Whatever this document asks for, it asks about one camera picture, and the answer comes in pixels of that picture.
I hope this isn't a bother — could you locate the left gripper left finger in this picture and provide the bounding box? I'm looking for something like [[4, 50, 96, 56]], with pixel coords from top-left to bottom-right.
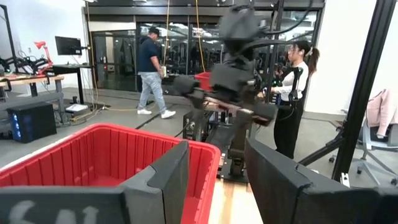
[[119, 140, 190, 224]]

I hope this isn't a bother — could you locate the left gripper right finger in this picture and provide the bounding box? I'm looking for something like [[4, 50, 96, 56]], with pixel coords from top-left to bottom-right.
[[244, 138, 379, 224]]

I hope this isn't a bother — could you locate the small red bin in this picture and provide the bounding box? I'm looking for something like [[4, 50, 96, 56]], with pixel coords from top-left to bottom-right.
[[194, 71, 213, 91]]

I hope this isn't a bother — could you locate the red plastic bin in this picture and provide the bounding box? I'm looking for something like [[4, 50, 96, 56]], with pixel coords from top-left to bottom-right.
[[0, 123, 221, 224]]

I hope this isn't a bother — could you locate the background robot workstation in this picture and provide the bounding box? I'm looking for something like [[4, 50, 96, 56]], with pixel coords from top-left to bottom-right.
[[182, 102, 259, 142]]

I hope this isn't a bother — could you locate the person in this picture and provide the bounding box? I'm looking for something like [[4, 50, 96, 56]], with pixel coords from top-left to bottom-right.
[[269, 40, 321, 160], [136, 27, 177, 119]]

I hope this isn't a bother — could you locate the grey office chair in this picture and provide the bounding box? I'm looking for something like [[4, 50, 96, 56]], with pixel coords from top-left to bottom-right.
[[328, 118, 398, 187]]

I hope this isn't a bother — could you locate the dark glass door front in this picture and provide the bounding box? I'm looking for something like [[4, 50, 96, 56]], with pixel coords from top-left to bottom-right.
[[83, 6, 325, 94]]

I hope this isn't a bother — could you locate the pink jacket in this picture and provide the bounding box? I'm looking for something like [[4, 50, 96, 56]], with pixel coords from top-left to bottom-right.
[[366, 88, 398, 139]]

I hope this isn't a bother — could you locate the black computer tower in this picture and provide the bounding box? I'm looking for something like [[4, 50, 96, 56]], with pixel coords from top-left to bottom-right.
[[6, 102, 58, 144]]

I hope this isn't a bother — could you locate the black top desk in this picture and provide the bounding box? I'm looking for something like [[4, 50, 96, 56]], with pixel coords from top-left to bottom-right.
[[52, 63, 95, 105]]

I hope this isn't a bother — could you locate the black monitor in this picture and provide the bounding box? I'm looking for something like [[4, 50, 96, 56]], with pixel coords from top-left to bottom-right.
[[55, 35, 83, 57]]

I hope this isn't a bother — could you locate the wooden work table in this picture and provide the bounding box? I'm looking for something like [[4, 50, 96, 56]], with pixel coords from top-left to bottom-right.
[[0, 73, 65, 125]]

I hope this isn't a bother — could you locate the red desk lamp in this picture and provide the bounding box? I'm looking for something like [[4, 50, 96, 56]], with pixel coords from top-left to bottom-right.
[[34, 40, 54, 75]]

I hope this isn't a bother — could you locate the yellow hanging cord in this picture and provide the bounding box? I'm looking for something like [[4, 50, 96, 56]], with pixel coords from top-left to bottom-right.
[[194, 0, 206, 73]]

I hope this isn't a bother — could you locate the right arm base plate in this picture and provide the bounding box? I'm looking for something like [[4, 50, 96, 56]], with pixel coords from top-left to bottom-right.
[[219, 158, 249, 184]]

